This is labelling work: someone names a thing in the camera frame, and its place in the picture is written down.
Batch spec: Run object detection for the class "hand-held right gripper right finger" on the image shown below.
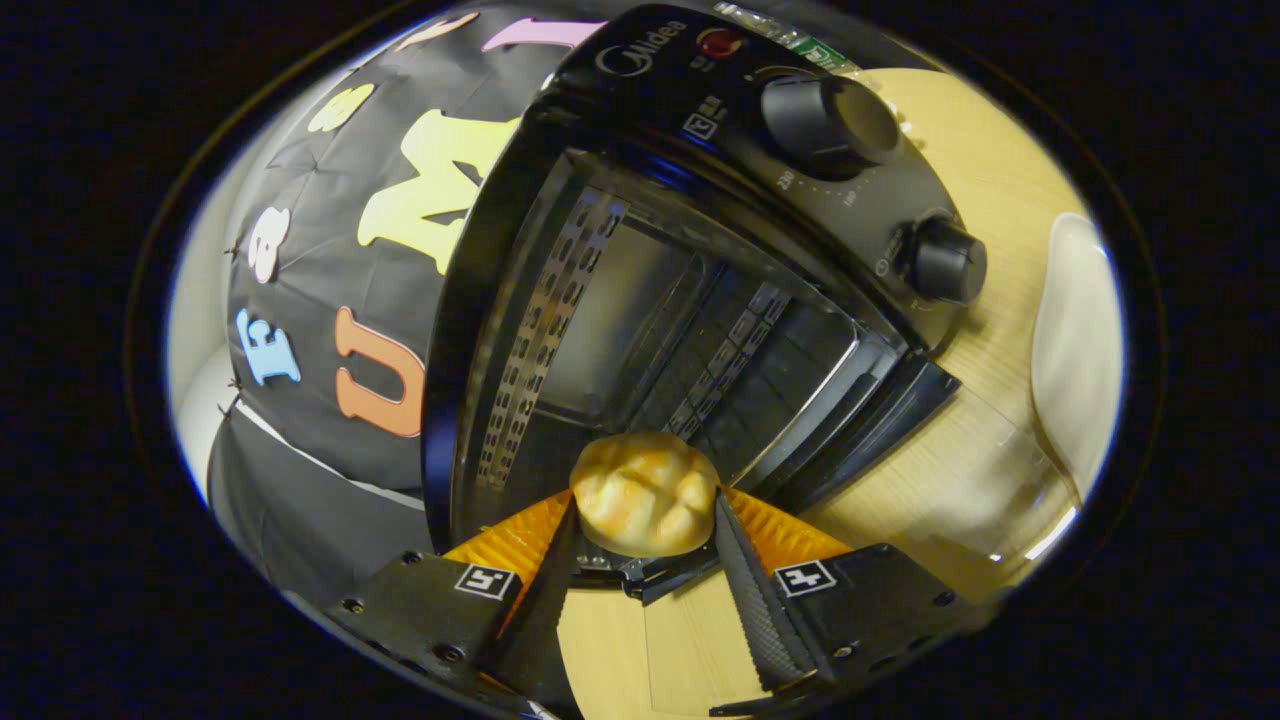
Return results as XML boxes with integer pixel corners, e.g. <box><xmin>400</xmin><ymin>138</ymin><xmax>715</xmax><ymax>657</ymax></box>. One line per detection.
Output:
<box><xmin>712</xmin><ymin>487</ymin><xmax>986</xmax><ymax>693</ymax></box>

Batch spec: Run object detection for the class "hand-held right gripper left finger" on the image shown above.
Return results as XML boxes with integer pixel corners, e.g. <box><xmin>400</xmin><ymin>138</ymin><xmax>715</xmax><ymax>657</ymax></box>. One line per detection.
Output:
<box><xmin>325</xmin><ymin>490</ymin><xmax>581</xmax><ymax>701</ymax></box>

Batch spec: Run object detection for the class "golden bread bun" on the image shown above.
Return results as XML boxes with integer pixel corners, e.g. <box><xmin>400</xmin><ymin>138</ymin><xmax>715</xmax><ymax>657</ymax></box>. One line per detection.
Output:
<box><xmin>570</xmin><ymin>432</ymin><xmax>721</xmax><ymax>559</ymax></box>

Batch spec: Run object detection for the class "black electric oven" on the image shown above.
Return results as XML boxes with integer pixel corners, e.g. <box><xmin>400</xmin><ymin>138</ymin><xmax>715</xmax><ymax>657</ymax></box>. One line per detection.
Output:
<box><xmin>420</xmin><ymin>5</ymin><xmax>991</xmax><ymax>606</ymax></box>

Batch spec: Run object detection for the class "white rectangular plate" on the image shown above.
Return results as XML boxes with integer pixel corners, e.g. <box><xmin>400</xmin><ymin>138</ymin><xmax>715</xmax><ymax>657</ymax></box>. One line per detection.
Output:
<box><xmin>1030</xmin><ymin>212</ymin><xmax>1126</xmax><ymax>501</ymax></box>

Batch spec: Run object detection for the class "black backdrop cloth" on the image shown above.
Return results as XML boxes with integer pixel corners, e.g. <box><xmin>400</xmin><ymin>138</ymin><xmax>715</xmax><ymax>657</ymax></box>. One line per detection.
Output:
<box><xmin>205</xmin><ymin>0</ymin><xmax>611</xmax><ymax>606</ymax></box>

